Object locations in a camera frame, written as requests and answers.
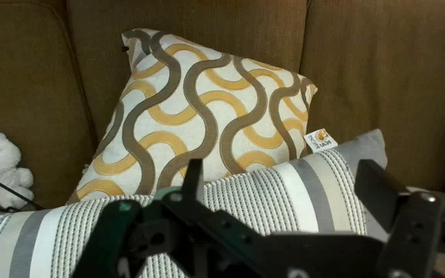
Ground wavy patterned throw pillow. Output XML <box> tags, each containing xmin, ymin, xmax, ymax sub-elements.
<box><xmin>66</xmin><ymin>27</ymin><xmax>320</xmax><ymax>205</ymax></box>

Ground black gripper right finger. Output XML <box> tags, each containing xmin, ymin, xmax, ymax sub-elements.
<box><xmin>262</xmin><ymin>158</ymin><xmax>445</xmax><ymax>278</ymax></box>

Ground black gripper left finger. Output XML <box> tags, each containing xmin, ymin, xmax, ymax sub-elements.
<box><xmin>72</xmin><ymin>157</ymin><xmax>266</xmax><ymax>278</ymax></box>

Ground brown fabric sofa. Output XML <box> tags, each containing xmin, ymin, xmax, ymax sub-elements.
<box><xmin>0</xmin><ymin>0</ymin><xmax>445</xmax><ymax>278</ymax></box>

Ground grey striped throw pillow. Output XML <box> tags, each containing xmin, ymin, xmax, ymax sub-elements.
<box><xmin>0</xmin><ymin>128</ymin><xmax>389</xmax><ymax>278</ymax></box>

